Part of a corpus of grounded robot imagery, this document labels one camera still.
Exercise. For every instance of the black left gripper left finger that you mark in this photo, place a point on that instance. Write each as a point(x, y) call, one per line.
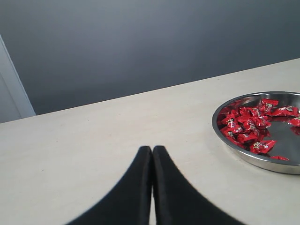
point(129, 201)

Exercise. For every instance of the red wrapped candy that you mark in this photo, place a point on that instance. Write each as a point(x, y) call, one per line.
point(263, 146)
point(286, 111)
point(230, 122)
point(266, 105)

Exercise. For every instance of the round steel plate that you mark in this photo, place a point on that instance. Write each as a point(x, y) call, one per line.
point(284, 157)

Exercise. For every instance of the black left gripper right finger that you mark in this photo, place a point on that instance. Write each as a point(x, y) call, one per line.
point(176, 201)

